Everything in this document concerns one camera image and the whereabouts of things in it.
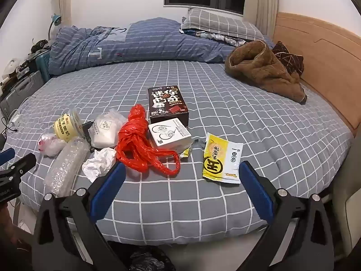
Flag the white rounded object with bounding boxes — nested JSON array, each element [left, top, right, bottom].
[[1, 58, 20, 79]]

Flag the grey suitcase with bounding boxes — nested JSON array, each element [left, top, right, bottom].
[[0, 70, 45, 116]]

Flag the white tissue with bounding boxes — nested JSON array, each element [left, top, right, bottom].
[[82, 147, 117, 183]]

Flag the beige curtain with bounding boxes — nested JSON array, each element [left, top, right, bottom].
[[255, 0, 280, 38], [53, 0, 74, 31]]

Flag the blue desk lamp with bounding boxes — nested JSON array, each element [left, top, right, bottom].
[[48, 14, 62, 46]]

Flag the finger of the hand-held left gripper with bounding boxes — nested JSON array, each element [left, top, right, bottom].
[[0, 147, 16, 166], [0, 153, 37, 188]]

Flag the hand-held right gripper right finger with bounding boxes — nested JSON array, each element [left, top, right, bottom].
[[238, 160, 335, 271]]

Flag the red plastic bag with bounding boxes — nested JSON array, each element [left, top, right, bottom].
[[116, 104, 181, 175]]

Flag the clear bubble wrap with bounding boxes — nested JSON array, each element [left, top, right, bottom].
[[44, 136, 91, 198]]

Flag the dark brown snack box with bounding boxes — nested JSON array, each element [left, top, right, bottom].
[[147, 85, 189, 125]]

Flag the yellow and white snack packet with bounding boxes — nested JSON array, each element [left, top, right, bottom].
[[202, 132, 243, 184]]

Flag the striped patterned cloth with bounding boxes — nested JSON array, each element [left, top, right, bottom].
[[194, 30, 249, 47]]

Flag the yellow yogurt cup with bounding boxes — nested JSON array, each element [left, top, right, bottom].
[[54, 108, 83, 142]]

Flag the wooden headboard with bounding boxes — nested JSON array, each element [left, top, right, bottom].
[[272, 12, 361, 139]]

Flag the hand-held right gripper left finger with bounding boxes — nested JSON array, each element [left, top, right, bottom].
[[32, 162, 129, 271]]

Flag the white earphone box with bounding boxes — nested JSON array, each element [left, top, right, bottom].
[[148, 118, 192, 151]]

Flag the grey checked bed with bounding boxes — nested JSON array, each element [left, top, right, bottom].
[[8, 59, 354, 230]]

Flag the trash bin with black bag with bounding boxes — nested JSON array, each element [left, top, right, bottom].
[[109, 241, 175, 271]]

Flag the small yellow foil wrapper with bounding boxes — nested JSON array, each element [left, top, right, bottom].
[[180, 140, 207, 161]]

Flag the small clear plastic wrap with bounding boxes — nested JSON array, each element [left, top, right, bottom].
[[38, 133, 67, 157]]

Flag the teal plastic stool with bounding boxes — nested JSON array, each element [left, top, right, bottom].
[[36, 49, 51, 81]]

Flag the brown fleece garment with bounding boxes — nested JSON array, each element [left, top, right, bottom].
[[225, 40, 308, 105]]

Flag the dark patterned cushion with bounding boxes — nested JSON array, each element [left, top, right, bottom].
[[272, 41, 304, 75]]

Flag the white drawstring pouch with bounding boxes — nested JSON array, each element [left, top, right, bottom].
[[88, 109, 127, 149]]

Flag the black headphones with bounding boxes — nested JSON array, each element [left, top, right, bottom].
[[31, 40, 50, 53]]

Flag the grey checked pillow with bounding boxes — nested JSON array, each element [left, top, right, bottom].
[[180, 8, 264, 41]]

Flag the blue striped quilt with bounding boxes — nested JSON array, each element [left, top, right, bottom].
[[48, 18, 274, 75]]

